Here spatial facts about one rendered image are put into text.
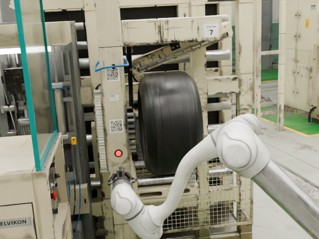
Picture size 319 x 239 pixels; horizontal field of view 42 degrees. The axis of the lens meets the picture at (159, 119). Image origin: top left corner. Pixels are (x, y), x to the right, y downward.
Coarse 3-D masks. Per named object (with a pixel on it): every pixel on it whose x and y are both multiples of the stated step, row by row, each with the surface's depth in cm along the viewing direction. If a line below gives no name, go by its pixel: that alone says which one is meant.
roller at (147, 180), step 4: (152, 176) 237; (156, 176) 237; (160, 176) 237; (164, 176) 237; (168, 176) 237; (172, 176) 237; (192, 176) 238; (196, 176) 238; (140, 180) 235; (144, 180) 235; (148, 180) 235; (152, 180) 235; (156, 180) 236; (160, 180) 236; (164, 180) 236; (168, 180) 236; (172, 180) 237; (188, 180) 238; (192, 180) 239; (140, 184) 235; (144, 184) 236; (148, 184) 236
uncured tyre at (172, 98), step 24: (168, 72) 237; (144, 96) 222; (168, 96) 219; (192, 96) 220; (144, 120) 221; (168, 120) 215; (192, 120) 217; (144, 144) 261; (168, 144) 217; (192, 144) 219; (168, 168) 228
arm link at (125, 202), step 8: (120, 184) 180; (112, 192) 177; (120, 192) 173; (128, 192) 173; (112, 200) 172; (120, 200) 169; (128, 200) 169; (136, 200) 175; (120, 208) 169; (128, 208) 169; (136, 208) 175; (128, 216) 175
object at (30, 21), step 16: (16, 0) 140; (32, 0) 170; (16, 16) 141; (32, 16) 167; (32, 32) 164; (32, 48) 161; (32, 64) 158; (48, 64) 199; (32, 80) 156; (48, 80) 197; (32, 96) 153; (48, 96) 193; (32, 112) 150; (48, 112) 189; (32, 128) 151; (48, 128) 185; (32, 144) 152; (48, 144) 182
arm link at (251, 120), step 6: (246, 114) 158; (252, 114) 158; (234, 120) 154; (240, 120) 154; (246, 120) 156; (252, 120) 155; (258, 120) 157; (222, 126) 157; (252, 126) 155; (258, 126) 155; (216, 132) 161; (258, 132) 156; (216, 138) 160
